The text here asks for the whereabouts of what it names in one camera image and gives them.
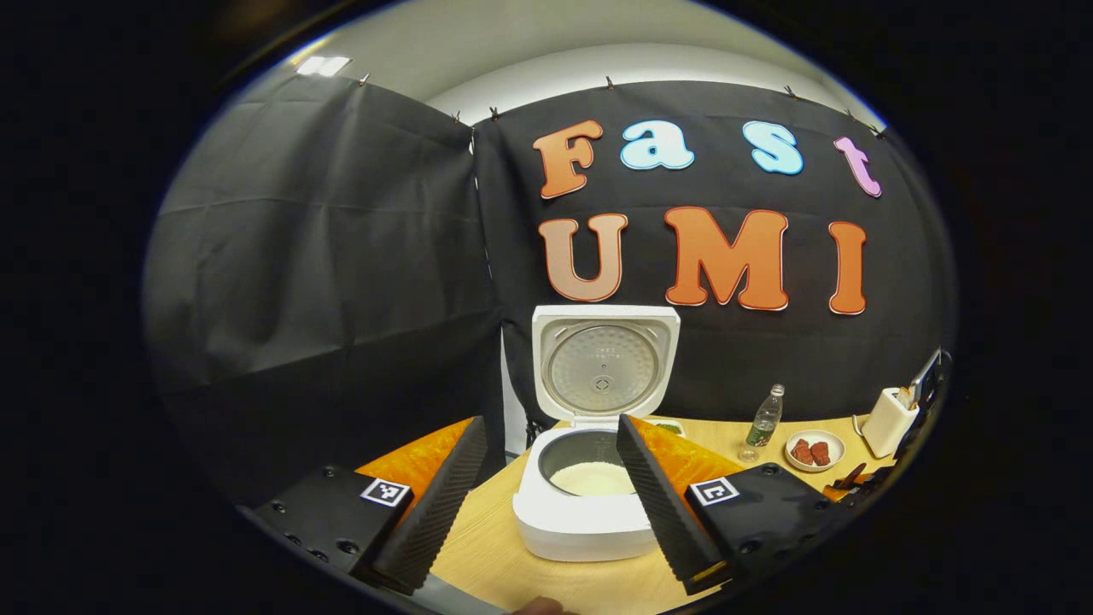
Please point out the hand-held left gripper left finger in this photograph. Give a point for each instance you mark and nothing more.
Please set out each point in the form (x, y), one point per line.
(440, 512)

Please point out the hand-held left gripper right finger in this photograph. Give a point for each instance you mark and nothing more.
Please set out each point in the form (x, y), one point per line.
(657, 517)

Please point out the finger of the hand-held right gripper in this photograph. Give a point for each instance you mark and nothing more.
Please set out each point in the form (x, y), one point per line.
(871, 487)

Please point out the white rice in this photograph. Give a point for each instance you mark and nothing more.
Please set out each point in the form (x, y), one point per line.
(589, 480)

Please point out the white rice cooker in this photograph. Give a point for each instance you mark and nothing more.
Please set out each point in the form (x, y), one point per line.
(581, 534)

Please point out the toasted bread slice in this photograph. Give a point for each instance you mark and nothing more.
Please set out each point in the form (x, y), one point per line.
(905, 397)

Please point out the white round plate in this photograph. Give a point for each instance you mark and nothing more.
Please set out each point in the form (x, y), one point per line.
(837, 444)

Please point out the white toaster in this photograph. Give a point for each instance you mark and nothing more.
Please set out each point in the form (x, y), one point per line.
(884, 427)

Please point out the white divided condiment dish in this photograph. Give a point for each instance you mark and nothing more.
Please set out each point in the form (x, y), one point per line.
(668, 426)

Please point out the clear plastic water bottle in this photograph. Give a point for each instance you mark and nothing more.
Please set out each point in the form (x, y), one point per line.
(764, 423)

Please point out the black backdrop cloth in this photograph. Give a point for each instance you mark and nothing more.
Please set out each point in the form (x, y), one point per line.
(324, 256)

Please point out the ceiling light panel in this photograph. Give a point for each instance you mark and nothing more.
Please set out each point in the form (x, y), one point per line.
(323, 66)

